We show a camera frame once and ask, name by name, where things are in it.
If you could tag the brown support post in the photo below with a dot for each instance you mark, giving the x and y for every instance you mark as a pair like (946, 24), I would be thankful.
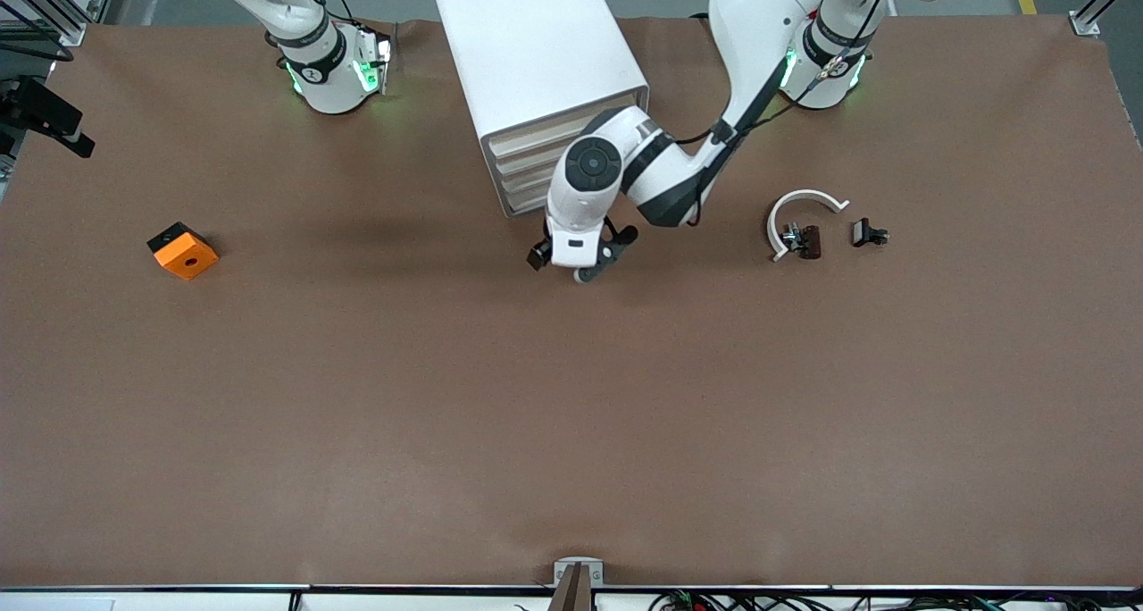
(573, 593)

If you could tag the white curved plastic piece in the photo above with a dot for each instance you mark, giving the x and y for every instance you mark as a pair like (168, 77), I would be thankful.
(773, 227)

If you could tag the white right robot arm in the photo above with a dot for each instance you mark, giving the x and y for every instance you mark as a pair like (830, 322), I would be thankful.
(326, 84)

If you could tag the orange black block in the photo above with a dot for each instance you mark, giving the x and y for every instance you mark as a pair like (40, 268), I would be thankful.
(187, 258)

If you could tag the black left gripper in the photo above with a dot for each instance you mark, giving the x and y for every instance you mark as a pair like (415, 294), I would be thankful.
(539, 255)

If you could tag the aluminium frame profile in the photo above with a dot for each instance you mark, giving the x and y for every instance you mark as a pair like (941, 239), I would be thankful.
(1085, 26)
(71, 32)

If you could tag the small black component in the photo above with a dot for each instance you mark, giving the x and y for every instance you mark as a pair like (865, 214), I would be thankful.
(863, 232)

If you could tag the grey mount bracket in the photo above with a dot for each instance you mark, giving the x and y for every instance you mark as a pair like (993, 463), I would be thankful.
(563, 564)

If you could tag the brown table mat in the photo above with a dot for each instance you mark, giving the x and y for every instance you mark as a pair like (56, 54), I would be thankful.
(571, 414)

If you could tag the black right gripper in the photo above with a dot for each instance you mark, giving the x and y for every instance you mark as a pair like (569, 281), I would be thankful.
(27, 103)

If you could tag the white plastic drawer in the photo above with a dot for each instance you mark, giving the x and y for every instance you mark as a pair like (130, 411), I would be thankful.
(527, 142)
(527, 179)
(527, 197)
(527, 161)

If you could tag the small brown metal component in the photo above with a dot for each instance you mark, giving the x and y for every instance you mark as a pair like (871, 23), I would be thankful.
(811, 241)

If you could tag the white drawer cabinet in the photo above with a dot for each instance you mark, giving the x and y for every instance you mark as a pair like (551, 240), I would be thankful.
(536, 48)

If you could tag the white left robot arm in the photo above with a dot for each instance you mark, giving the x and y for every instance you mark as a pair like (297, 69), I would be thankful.
(768, 21)

